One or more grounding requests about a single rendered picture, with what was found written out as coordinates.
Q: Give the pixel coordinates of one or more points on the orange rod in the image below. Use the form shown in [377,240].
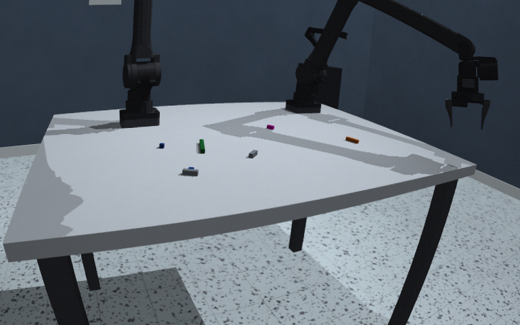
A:
[350,139]

